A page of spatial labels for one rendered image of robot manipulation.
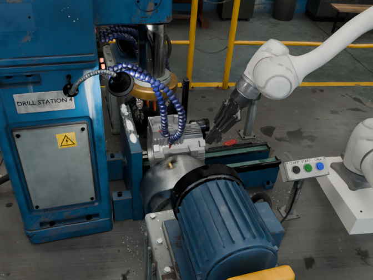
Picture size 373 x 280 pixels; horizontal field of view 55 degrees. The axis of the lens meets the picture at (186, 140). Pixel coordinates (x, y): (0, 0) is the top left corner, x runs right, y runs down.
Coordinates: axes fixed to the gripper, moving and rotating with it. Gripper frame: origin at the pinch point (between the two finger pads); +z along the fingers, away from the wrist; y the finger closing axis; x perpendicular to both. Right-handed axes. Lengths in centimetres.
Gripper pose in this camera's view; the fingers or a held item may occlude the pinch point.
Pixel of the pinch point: (212, 135)
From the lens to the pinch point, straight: 138.7
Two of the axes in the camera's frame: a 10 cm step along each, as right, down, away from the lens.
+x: 8.0, 3.0, 5.2
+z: -5.3, 7.5, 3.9
